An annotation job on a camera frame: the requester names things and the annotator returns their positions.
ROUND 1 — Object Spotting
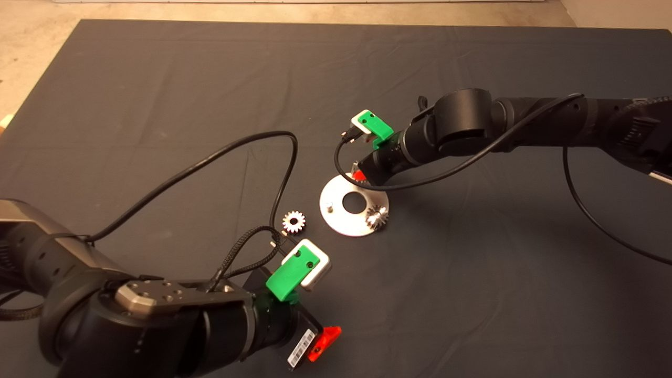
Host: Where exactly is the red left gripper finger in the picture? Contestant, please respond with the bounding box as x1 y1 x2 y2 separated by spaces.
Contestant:
307 326 342 363

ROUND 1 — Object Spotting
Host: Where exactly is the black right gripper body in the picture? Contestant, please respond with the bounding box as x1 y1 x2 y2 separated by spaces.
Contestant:
357 147 405 187

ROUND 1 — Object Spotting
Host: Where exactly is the green left camera mount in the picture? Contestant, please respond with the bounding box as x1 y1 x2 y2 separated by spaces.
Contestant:
266 247 321 304

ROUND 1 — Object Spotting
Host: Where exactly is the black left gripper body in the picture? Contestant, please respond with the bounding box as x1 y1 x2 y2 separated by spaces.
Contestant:
241 267 322 372

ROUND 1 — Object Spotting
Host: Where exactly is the thin black cable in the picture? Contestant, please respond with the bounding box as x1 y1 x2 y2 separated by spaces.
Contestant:
563 146 672 266

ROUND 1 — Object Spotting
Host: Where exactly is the black braided cable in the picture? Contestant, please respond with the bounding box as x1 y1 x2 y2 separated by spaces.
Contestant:
210 226 284 293
0 291 45 322

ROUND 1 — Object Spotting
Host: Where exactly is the dark grey table cloth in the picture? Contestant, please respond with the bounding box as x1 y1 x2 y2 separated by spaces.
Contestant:
0 20 672 378

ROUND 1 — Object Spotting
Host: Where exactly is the white camera box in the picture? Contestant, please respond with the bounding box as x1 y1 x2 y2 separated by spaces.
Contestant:
350 109 374 140
281 239 332 292

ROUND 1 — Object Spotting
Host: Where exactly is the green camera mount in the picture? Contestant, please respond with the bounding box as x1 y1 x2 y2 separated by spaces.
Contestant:
266 247 321 304
354 110 394 150

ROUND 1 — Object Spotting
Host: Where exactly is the round metal carrier plate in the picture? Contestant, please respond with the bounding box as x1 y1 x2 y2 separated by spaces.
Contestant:
320 174 390 237

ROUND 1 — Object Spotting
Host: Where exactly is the white left camera box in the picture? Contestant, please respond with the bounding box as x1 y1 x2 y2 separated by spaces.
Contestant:
281 239 332 292

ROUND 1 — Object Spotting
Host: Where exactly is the white right camera box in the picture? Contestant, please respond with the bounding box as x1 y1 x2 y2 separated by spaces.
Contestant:
350 109 374 140

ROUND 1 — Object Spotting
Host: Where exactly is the green right camera mount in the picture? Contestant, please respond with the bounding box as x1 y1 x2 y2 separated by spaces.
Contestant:
354 110 394 150

